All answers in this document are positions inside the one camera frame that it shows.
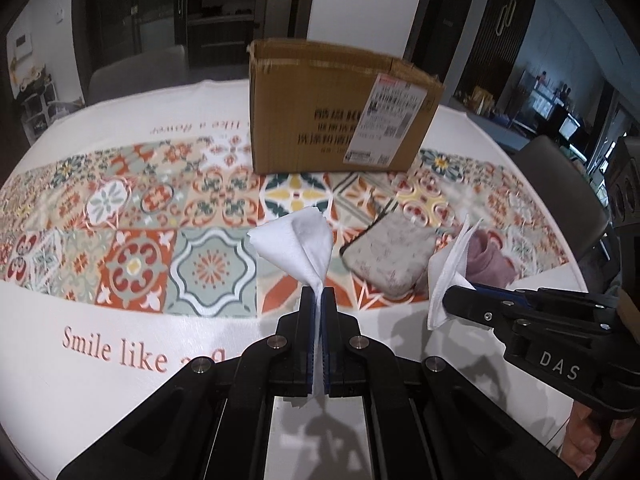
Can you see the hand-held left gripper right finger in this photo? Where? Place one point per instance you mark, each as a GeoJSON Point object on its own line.
{"type": "Point", "coordinates": [329, 330]}

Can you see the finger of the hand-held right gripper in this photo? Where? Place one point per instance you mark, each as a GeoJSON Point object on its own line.
{"type": "Point", "coordinates": [475, 307]}
{"type": "Point", "coordinates": [500, 292]}

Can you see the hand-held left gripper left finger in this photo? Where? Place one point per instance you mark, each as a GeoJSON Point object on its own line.
{"type": "Point", "coordinates": [312, 330]}

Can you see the white cloth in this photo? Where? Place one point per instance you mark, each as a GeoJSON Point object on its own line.
{"type": "Point", "coordinates": [300, 245]}
{"type": "Point", "coordinates": [447, 280]}

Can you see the brown cardboard box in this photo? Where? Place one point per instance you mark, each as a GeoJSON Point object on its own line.
{"type": "Point", "coordinates": [345, 105]}

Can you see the person's right hand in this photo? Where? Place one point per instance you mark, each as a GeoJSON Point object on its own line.
{"type": "Point", "coordinates": [585, 440]}

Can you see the mauve knitted cloth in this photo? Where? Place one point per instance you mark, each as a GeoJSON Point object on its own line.
{"type": "Point", "coordinates": [492, 260]}

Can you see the grey floral pouch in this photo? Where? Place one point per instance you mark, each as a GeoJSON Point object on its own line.
{"type": "Point", "coordinates": [387, 255]}

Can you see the grey dining chair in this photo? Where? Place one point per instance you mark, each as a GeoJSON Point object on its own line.
{"type": "Point", "coordinates": [135, 72]}
{"type": "Point", "coordinates": [555, 195]}

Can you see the tile pattern tablecloth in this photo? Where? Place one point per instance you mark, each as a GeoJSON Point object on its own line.
{"type": "Point", "coordinates": [150, 320]}

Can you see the black piano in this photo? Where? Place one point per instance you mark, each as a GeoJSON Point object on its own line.
{"type": "Point", "coordinates": [567, 120]}

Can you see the white low cabinet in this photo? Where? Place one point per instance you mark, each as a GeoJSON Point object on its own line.
{"type": "Point", "coordinates": [482, 102]}

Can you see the dark interior door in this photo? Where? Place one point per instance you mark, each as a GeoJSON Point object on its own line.
{"type": "Point", "coordinates": [440, 25]}

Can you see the white shelf rack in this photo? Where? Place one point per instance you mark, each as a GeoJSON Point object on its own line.
{"type": "Point", "coordinates": [37, 105]}

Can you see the dark sliding glass door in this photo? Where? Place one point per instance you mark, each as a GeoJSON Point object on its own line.
{"type": "Point", "coordinates": [150, 5]}

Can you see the white intercom panel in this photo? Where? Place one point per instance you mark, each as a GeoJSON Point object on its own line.
{"type": "Point", "coordinates": [21, 45]}

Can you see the dark slatted wall panel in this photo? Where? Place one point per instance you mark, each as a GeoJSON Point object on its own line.
{"type": "Point", "coordinates": [500, 25]}

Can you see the loop shaped wall lamp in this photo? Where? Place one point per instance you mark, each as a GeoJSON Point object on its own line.
{"type": "Point", "coordinates": [505, 17]}

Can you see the white light switch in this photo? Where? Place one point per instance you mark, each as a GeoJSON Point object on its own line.
{"type": "Point", "coordinates": [61, 12]}

